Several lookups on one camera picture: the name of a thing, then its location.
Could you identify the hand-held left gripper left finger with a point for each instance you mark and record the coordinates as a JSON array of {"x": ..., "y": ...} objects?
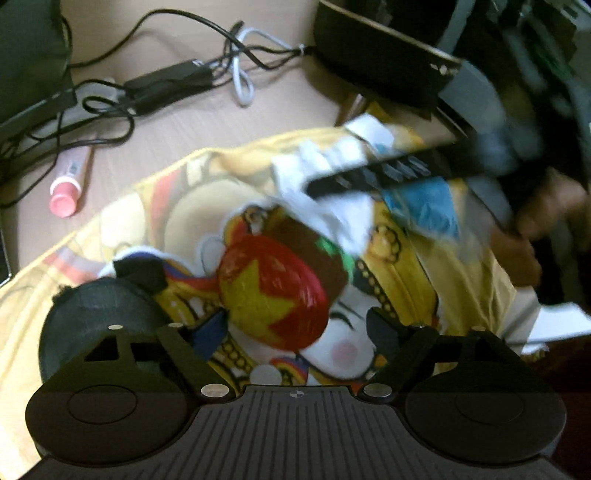
[{"x": 210, "y": 334}]

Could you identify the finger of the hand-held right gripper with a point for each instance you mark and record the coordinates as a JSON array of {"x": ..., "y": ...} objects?
[{"x": 397, "y": 170}]

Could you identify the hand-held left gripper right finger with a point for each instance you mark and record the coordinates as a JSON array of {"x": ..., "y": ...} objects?
[{"x": 385, "y": 337}]

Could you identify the red yellow crocheted toy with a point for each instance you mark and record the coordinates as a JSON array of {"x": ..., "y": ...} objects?
[{"x": 272, "y": 286}]

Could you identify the person's right hand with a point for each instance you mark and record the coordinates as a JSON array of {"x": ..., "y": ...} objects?
[{"x": 545, "y": 207}]

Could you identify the folded white paper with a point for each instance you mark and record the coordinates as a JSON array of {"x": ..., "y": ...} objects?
[{"x": 369, "y": 129}]

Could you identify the grey box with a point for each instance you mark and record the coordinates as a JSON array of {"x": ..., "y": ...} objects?
[{"x": 475, "y": 97}]

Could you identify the dark cluttered shelf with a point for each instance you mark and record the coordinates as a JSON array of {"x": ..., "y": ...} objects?
[{"x": 531, "y": 27}]

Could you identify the blue black knee pad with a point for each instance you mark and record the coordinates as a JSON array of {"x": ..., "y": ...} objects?
[{"x": 92, "y": 309}]

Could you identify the black round appliance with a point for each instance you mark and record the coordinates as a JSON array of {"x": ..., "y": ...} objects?
[{"x": 378, "y": 50}]

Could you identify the yellow printed cartoon cloth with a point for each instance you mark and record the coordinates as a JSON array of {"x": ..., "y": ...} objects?
[{"x": 152, "y": 217}]

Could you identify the white paper sheet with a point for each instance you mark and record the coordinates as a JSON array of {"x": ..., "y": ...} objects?
[{"x": 554, "y": 323}]

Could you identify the dark red cloth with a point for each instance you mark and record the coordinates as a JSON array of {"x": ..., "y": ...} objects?
[{"x": 563, "y": 406}]

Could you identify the pink tube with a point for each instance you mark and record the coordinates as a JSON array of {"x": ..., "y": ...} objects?
[{"x": 69, "y": 184}]

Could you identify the black keyboard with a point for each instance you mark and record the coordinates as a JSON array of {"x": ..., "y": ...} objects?
[{"x": 3, "y": 258}]

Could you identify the black power adapter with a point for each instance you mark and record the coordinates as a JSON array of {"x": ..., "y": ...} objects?
[{"x": 171, "y": 83}]

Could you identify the grey power strip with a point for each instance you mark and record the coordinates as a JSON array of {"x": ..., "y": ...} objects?
[{"x": 99, "y": 99}]

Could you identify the black computer monitor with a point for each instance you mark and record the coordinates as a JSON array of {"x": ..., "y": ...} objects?
[{"x": 27, "y": 60}]

